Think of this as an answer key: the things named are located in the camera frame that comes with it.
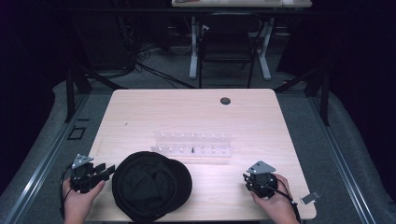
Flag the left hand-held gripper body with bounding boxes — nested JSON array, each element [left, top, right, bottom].
[[69, 153, 105, 194]]

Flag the person's left hand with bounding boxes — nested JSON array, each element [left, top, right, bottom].
[[62, 177, 106, 224]]

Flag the black cap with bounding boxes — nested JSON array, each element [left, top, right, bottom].
[[111, 150, 193, 224]]

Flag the right hand-held gripper cable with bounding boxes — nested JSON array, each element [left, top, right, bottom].
[[264, 176, 303, 224]]

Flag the white-legged desk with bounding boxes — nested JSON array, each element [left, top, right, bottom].
[[170, 0, 313, 82]]

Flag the bundle of black floor cables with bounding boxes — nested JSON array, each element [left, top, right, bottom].
[[115, 12, 198, 90]]

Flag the person's right hand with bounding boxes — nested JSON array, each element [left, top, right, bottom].
[[249, 173, 301, 224]]

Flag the black chair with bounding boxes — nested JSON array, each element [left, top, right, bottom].
[[197, 11, 262, 90]]

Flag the left hand-held gripper cable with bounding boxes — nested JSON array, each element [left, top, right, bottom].
[[59, 163, 75, 219]]

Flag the clear acrylic rack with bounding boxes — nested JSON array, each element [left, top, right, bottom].
[[149, 130, 233, 159]]

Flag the hand-held gripper cable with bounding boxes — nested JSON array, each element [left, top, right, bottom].
[[264, 176, 303, 224], [59, 163, 75, 219]]

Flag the grey flat clip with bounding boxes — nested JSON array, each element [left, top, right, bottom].
[[300, 189, 321, 205]]

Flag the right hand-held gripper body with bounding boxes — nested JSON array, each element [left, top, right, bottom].
[[245, 160, 278, 200]]

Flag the black metal stand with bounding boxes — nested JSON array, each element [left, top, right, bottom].
[[64, 59, 129, 124], [274, 62, 332, 127]]

